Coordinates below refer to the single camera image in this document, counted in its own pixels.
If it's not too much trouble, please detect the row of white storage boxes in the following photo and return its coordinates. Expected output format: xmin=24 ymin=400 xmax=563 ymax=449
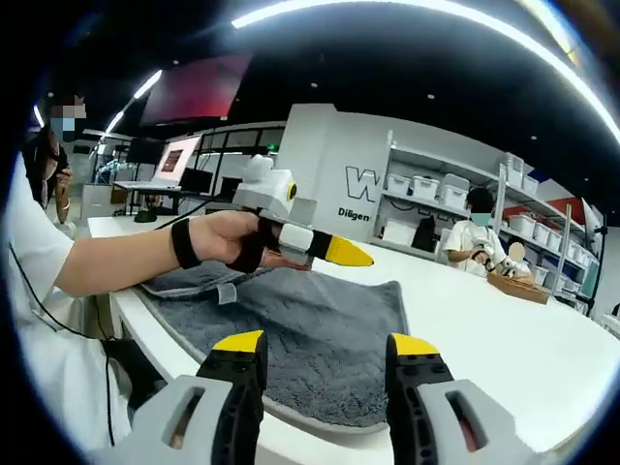
xmin=387 ymin=152 xmax=602 ymax=292

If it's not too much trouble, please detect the large red hanging screen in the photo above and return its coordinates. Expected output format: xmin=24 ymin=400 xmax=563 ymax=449
xmin=139 ymin=52 xmax=254 ymax=127

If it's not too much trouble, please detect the open silver laptop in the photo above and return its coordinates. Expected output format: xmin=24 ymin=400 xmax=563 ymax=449
xmin=144 ymin=135 xmax=202 ymax=190

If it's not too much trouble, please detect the long ceiling light strip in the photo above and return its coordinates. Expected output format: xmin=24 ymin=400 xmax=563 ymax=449
xmin=231 ymin=0 xmax=590 ymax=127

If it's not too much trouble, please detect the person's white shirt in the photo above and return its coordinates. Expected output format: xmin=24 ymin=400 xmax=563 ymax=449
xmin=7 ymin=154 xmax=132 ymax=451

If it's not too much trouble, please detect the black cable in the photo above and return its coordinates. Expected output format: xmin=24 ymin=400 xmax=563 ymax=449
xmin=7 ymin=239 xmax=117 ymax=450

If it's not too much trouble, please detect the black finger strap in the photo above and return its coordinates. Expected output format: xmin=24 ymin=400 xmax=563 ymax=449
xmin=227 ymin=217 xmax=282 ymax=273

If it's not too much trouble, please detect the brown wooden tray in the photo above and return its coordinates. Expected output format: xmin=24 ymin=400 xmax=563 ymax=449
xmin=486 ymin=270 xmax=551 ymax=305

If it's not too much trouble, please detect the white side table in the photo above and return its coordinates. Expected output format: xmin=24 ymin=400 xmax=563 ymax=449
xmin=111 ymin=179 xmax=243 ymax=217

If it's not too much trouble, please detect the black wrist strap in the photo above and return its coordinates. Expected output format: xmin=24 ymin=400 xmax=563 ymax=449
xmin=170 ymin=217 xmax=202 ymax=270

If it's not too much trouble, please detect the large white box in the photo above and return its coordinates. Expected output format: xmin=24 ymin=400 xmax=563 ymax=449
xmin=385 ymin=218 xmax=418 ymax=246

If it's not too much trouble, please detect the grey chair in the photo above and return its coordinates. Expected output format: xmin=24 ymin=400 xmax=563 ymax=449
xmin=293 ymin=197 xmax=320 ymax=232

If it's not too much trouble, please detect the black bag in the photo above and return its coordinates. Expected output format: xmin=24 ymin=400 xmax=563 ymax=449
xmin=411 ymin=215 xmax=437 ymax=251

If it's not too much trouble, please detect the person's left hand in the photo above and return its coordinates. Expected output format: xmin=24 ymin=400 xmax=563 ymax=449
xmin=193 ymin=208 xmax=292 ymax=272

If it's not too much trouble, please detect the grey metal shelf rack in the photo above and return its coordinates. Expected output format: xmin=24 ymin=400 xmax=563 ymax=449
xmin=377 ymin=128 xmax=606 ymax=311

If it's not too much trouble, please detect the monitor on black stand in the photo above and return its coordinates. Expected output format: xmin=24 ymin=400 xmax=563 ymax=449
xmin=578 ymin=198 xmax=611 ymax=316

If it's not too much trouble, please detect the grey towel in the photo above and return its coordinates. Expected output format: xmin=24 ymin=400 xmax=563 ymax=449
xmin=139 ymin=261 xmax=413 ymax=430

